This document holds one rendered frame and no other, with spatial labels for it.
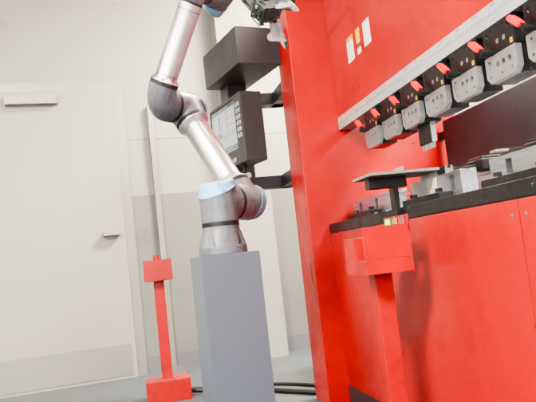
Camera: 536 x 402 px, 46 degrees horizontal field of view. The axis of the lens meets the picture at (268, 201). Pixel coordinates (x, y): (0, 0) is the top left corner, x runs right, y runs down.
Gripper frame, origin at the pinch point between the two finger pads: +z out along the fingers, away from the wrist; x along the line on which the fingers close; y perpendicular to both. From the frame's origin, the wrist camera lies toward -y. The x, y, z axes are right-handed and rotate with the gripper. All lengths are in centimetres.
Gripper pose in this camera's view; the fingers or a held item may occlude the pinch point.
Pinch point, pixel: (294, 29)
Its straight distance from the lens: 207.1
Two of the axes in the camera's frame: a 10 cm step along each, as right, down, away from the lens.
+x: 2.3, -5.8, -7.8
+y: -7.9, 3.5, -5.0
